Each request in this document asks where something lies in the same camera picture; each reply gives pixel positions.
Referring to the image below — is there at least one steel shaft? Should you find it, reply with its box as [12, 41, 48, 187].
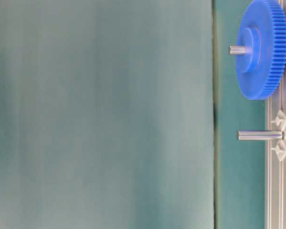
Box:
[228, 46, 246, 55]
[236, 130, 284, 141]

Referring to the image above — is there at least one large blue plastic gear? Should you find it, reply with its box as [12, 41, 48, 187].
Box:
[235, 0, 286, 100]

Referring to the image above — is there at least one upper steel shaft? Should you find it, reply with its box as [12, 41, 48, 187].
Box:
[228, 46, 246, 55]

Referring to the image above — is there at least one lower steel shaft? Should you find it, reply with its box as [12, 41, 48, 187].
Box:
[236, 130, 284, 141]

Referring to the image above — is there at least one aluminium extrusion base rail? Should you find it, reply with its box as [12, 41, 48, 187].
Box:
[264, 0, 286, 229]

